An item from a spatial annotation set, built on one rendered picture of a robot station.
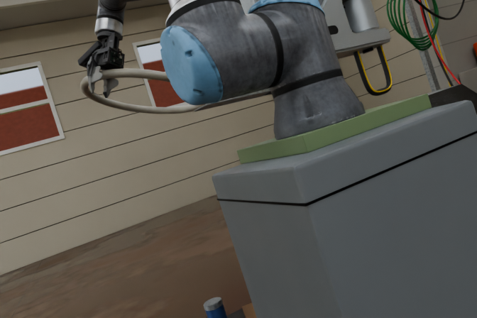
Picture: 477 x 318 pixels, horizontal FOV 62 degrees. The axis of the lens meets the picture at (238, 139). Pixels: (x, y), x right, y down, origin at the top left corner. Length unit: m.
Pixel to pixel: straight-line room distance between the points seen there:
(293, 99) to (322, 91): 0.06
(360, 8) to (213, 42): 1.71
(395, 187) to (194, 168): 7.40
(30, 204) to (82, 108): 1.88
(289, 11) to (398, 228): 0.43
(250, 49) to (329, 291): 0.42
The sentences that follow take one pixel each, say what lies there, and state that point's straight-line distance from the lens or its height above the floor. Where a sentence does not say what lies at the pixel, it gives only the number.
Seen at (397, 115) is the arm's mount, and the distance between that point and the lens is 0.84.
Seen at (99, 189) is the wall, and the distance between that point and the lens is 7.71.
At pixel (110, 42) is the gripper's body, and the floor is 1.35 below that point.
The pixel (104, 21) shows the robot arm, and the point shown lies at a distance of 1.47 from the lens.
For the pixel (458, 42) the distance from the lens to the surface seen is 5.16.
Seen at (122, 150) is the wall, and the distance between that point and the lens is 7.78.
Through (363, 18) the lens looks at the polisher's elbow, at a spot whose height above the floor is 1.32.
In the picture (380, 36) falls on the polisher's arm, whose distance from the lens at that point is 2.36.
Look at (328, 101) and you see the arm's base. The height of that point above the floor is 0.92.
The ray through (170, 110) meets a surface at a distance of 1.79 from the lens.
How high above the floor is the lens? 0.91
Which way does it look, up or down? level
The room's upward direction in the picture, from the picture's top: 18 degrees counter-clockwise
